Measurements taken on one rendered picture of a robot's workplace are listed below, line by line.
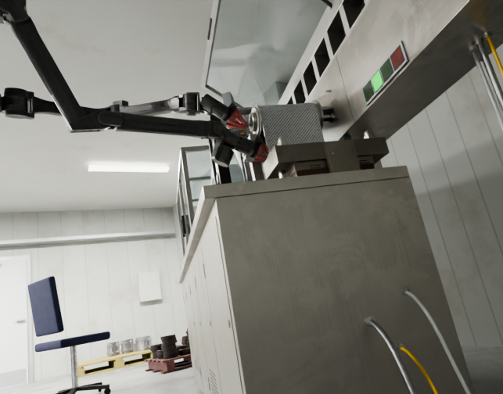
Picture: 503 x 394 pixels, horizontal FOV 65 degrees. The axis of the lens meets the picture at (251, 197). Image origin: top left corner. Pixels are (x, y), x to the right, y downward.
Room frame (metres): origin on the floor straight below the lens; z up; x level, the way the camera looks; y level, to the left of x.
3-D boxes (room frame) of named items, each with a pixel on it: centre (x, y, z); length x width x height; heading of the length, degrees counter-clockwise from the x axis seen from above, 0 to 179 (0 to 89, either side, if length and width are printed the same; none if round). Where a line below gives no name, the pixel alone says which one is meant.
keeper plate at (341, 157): (1.21, -0.31, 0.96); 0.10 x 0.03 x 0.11; 105
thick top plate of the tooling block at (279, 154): (1.29, -0.28, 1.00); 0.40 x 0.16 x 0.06; 105
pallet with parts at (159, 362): (5.46, 1.07, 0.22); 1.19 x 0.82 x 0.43; 121
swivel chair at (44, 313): (4.03, 2.02, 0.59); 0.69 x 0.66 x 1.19; 124
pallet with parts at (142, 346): (6.94, 2.73, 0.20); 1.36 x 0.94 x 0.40; 121
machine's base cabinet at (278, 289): (2.35, 0.11, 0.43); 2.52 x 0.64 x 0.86; 15
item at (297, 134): (1.40, -0.21, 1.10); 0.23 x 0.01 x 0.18; 105
